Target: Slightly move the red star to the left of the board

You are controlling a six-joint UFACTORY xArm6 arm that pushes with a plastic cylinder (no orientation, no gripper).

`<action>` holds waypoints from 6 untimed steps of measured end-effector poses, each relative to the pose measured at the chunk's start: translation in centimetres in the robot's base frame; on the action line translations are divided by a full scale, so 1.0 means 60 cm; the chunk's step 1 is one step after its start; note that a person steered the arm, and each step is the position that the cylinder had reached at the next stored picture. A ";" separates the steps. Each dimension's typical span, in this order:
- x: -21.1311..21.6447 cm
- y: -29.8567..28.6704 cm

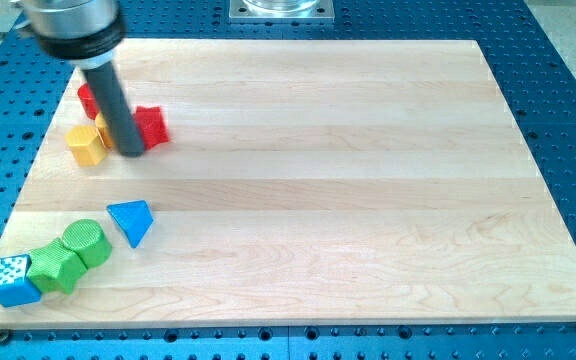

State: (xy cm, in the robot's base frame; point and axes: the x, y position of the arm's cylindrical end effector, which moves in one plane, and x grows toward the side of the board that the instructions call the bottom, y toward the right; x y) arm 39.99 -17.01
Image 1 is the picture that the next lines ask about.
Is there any blue cube block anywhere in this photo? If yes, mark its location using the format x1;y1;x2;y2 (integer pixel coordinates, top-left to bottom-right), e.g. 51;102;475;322
0;254;41;307

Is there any red block behind rod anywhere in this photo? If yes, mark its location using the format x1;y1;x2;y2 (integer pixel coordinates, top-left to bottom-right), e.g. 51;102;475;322
77;83;99;120

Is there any blue perforated metal base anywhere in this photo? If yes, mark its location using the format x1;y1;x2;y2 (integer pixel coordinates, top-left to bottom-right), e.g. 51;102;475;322
0;1;576;359

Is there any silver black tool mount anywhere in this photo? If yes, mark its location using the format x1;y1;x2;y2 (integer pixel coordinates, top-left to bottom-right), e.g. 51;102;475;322
12;0;126;70

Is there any yellow block behind rod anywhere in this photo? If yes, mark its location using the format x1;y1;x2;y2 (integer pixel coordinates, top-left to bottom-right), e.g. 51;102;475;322
94;112;114;149

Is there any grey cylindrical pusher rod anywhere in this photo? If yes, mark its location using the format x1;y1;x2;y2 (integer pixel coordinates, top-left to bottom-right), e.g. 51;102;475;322
82;61;145;157

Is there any yellow hexagon block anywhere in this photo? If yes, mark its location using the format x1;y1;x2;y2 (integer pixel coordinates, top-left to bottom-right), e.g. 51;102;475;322
65;125;107;166

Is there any blue triangle block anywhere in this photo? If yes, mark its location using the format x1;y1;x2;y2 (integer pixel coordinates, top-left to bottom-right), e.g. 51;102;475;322
106;200;154;248

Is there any green star block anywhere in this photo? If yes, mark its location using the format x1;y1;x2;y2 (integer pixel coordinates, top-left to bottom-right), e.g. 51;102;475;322
27;238;88;294

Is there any red star block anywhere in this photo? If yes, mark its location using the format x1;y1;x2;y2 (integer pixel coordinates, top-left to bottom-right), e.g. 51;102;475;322
134;106;170;150

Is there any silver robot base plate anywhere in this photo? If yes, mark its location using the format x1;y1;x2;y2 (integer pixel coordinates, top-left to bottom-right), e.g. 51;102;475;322
228;0;335;24

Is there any light wooden board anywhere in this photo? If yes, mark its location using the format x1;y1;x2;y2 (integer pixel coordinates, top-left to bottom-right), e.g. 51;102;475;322
0;39;576;329

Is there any green cylinder block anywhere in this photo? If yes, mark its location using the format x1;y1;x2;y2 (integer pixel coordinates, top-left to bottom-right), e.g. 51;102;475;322
62;219;112;268

